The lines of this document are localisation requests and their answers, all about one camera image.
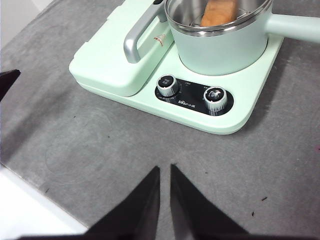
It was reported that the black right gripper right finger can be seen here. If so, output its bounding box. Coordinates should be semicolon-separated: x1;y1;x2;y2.
170;163;249;240

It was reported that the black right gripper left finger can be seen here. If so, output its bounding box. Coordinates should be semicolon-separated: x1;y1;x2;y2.
84;165;161;240

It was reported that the mint green steamer pot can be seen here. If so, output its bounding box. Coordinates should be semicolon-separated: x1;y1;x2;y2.
164;0;320;77

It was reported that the mint green hinged griddle cover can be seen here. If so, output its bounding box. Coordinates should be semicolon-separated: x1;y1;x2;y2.
68;0;176;99

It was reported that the mint green breakfast maker base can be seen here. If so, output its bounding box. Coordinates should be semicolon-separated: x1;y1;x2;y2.
68;0;286;136

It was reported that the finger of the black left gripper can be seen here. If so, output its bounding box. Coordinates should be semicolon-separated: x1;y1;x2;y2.
0;69;22;101

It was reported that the chrome control knob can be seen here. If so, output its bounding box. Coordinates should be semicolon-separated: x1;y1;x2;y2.
155;74;181;97
202;85;229;117

